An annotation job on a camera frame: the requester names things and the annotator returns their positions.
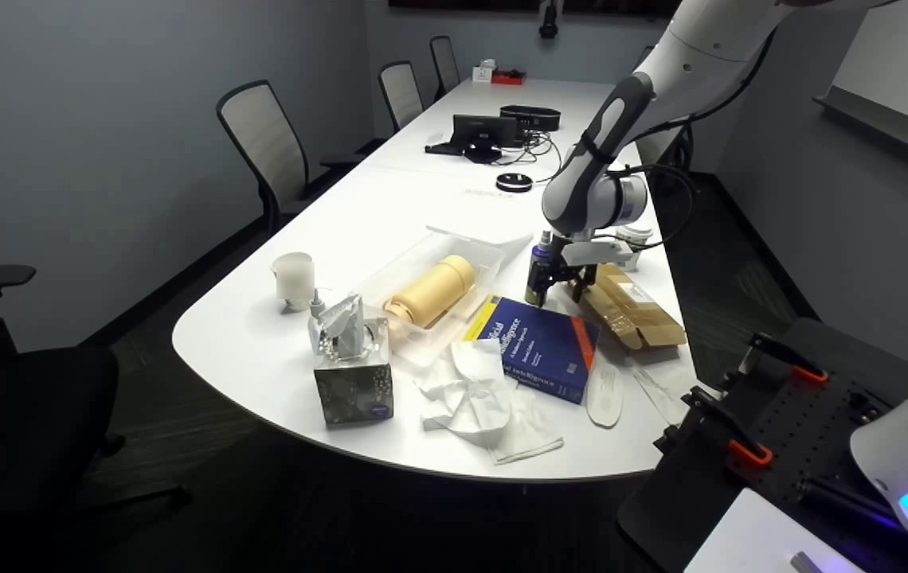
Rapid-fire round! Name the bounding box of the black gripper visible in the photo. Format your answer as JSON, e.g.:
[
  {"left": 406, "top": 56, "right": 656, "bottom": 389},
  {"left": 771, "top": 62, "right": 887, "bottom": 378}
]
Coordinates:
[{"left": 523, "top": 239, "right": 602, "bottom": 312}]

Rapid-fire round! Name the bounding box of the blue bottle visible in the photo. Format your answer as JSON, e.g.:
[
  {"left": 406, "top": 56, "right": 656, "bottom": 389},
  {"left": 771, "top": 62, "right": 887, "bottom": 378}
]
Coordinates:
[{"left": 529, "top": 239, "right": 564, "bottom": 305}]

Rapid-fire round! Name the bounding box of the blue book with orange tabs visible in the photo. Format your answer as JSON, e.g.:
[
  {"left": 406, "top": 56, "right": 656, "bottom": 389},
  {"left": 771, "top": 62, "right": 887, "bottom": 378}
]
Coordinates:
[{"left": 460, "top": 291, "right": 605, "bottom": 406}]

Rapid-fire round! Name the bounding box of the brown cardboard box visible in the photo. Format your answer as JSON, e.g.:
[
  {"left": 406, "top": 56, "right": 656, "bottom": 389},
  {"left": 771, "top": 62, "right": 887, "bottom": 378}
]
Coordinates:
[{"left": 577, "top": 262, "right": 689, "bottom": 355}]

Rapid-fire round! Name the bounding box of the round black speaker puck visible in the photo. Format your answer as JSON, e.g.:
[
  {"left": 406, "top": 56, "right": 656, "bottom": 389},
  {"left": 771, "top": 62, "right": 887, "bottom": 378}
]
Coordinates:
[{"left": 494, "top": 169, "right": 536, "bottom": 194}]

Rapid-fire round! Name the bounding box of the white oval pad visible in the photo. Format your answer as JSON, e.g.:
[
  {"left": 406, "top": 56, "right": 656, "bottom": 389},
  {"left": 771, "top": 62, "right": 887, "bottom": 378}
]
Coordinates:
[{"left": 584, "top": 353, "right": 629, "bottom": 432}]

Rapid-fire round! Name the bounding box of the yellow cylindrical roll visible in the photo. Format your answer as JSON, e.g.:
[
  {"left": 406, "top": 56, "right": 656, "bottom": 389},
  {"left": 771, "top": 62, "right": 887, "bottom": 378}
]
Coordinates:
[{"left": 378, "top": 252, "right": 480, "bottom": 330}]

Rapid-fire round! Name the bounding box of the clear plastic bag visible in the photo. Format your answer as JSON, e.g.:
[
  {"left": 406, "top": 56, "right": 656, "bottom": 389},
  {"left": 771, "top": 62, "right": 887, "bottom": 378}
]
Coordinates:
[{"left": 622, "top": 353, "right": 696, "bottom": 425}]

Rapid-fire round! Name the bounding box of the white face mask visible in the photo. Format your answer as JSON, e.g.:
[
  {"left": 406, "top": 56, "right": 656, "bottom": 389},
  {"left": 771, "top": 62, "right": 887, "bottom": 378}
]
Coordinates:
[{"left": 448, "top": 338, "right": 520, "bottom": 449}]

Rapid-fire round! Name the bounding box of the white paper napkin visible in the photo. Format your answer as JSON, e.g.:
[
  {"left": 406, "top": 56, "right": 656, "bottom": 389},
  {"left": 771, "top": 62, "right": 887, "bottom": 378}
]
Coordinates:
[{"left": 413, "top": 360, "right": 569, "bottom": 464}]

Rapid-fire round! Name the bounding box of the black conference phone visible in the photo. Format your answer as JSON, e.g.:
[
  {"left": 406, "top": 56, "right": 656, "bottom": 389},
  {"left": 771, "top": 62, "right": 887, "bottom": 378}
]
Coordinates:
[{"left": 421, "top": 112, "right": 525, "bottom": 165}]

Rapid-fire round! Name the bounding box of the grey tissue box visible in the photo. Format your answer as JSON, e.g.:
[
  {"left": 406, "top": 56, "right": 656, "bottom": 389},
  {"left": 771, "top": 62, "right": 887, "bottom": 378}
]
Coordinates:
[{"left": 306, "top": 288, "right": 399, "bottom": 432}]

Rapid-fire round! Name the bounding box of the mesh back office chair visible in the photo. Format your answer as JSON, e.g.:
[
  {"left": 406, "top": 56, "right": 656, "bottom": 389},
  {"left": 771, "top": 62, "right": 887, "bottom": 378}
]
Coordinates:
[
  {"left": 427, "top": 30, "right": 464, "bottom": 96},
  {"left": 214, "top": 76, "right": 370, "bottom": 232},
  {"left": 372, "top": 56, "right": 432, "bottom": 135}
]

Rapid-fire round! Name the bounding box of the small paper cup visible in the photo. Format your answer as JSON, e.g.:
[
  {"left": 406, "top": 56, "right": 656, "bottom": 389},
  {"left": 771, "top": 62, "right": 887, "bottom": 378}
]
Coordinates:
[{"left": 269, "top": 249, "right": 318, "bottom": 315}]

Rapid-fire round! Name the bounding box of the black mounting board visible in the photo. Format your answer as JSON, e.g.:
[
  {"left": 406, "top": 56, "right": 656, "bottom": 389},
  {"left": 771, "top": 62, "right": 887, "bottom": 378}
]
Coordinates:
[{"left": 622, "top": 315, "right": 908, "bottom": 573}]

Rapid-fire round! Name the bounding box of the white paper sheet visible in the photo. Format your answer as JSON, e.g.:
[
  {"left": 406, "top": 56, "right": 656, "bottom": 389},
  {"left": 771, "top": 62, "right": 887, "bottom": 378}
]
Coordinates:
[{"left": 685, "top": 486, "right": 865, "bottom": 573}]

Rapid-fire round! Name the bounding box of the black office chair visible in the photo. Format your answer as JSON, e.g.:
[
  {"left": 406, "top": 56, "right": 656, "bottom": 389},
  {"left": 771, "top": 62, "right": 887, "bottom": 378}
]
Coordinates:
[{"left": 0, "top": 262, "right": 194, "bottom": 573}]

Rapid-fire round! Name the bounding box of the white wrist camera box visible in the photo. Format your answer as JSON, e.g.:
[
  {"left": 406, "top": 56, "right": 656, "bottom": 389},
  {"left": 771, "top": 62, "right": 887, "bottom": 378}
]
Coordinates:
[{"left": 564, "top": 221, "right": 656, "bottom": 270}]

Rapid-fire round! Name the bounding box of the black clamp with orange handle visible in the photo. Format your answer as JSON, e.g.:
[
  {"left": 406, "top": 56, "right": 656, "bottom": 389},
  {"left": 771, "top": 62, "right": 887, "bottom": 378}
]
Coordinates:
[
  {"left": 680, "top": 382, "right": 781, "bottom": 470},
  {"left": 735, "top": 330, "right": 832, "bottom": 391}
]

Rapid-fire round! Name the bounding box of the white wall board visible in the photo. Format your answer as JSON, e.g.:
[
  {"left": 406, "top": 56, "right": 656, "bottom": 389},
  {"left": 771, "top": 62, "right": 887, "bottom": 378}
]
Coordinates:
[{"left": 813, "top": 0, "right": 908, "bottom": 179}]

